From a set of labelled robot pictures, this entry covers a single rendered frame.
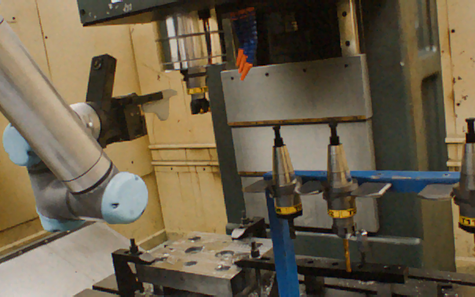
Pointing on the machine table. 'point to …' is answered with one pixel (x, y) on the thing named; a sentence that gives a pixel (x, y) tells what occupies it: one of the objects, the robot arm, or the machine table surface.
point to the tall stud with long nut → (362, 243)
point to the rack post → (283, 253)
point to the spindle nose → (188, 40)
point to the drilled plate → (228, 286)
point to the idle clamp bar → (384, 284)
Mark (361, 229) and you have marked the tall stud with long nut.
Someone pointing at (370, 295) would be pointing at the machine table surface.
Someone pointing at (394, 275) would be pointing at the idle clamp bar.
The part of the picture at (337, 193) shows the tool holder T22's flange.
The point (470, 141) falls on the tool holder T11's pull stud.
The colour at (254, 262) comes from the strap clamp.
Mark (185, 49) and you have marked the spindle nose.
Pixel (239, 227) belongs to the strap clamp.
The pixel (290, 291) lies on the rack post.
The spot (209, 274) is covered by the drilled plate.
